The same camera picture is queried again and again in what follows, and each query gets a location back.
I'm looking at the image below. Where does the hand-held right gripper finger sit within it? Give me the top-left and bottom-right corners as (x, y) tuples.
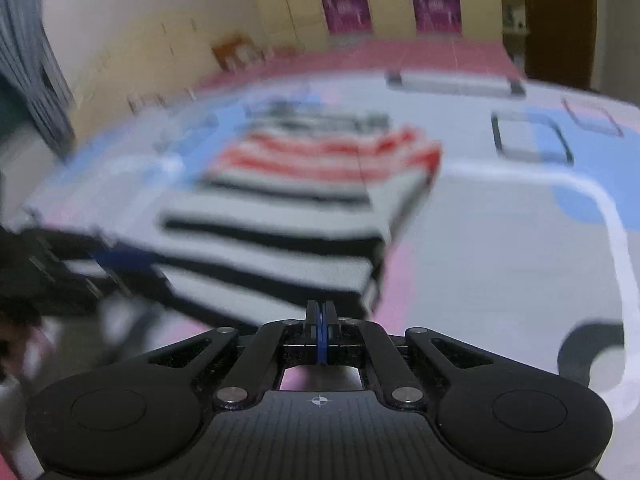
(145, 300), (321, 412)
(320, 300), (493, 410)

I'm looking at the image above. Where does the grey printed blanket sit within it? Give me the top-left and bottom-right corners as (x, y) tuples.
(0, 72), (640, 480)

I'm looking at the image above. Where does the cream wooden headboard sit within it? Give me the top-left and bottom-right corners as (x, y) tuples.
(72, 12), (261, 113)

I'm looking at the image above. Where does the dark brown wooden door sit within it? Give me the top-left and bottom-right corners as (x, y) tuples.
(521, 0), (599, 92)

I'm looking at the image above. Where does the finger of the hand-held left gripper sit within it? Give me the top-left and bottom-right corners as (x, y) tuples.
(92, 249), (173, 303)

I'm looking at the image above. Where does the grey striped curtain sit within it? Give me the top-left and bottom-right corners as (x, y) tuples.
(0, 0), (77, 153)

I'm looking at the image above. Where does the pink bed sheet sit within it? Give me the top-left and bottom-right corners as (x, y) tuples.
(190, 37), (527, 92)

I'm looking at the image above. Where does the brown white patterned pillow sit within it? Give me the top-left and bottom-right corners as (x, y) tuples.
(211, 34), (268, 72)

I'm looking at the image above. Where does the black red white striped sweater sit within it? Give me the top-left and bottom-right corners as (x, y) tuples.
(27, 122), (445, 323)

